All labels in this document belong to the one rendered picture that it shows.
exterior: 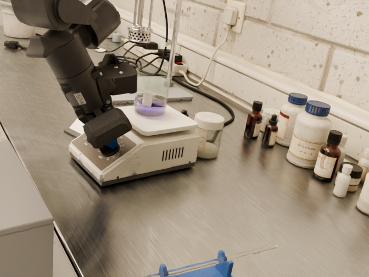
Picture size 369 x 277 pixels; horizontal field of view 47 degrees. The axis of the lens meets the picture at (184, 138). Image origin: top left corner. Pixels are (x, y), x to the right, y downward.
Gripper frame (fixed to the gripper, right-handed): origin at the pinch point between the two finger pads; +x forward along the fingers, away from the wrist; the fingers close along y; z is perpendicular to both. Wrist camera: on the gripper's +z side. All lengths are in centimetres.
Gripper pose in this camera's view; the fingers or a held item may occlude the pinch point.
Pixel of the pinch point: (106, 129)
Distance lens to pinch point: 70.2
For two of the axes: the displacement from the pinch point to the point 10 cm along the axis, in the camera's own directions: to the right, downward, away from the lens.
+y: -4.4, -4.9, 7.5
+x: 2.7, 7.2, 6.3
